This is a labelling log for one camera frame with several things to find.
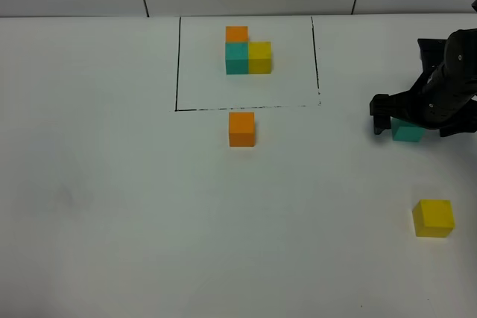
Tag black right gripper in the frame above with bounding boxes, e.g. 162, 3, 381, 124
370, 28, 477, 137

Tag yellow template block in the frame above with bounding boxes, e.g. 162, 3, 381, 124
248, 42, 272, 74

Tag teal template block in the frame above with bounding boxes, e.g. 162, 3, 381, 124
225, 42, 249, 74

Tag orange template block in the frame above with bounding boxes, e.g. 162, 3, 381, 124
226, 26, 249, 43

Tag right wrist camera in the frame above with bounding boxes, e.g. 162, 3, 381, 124
417, 38, 446, 71

